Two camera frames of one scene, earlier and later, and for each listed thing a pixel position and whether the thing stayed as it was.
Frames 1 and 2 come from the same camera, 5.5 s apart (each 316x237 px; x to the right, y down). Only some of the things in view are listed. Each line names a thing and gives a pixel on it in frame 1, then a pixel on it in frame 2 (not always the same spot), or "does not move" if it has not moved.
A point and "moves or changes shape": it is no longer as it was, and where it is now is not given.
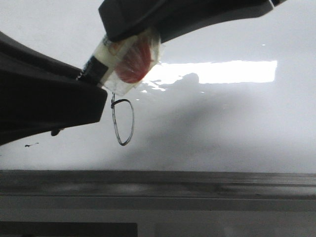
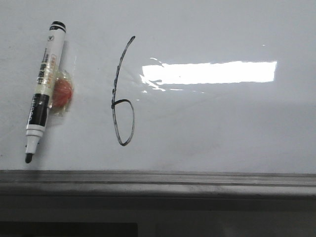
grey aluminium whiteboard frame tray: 156,184 does not move
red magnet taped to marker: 130,58 moves or changes shape
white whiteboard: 239,96 does not move
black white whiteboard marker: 102,62 → 35,130
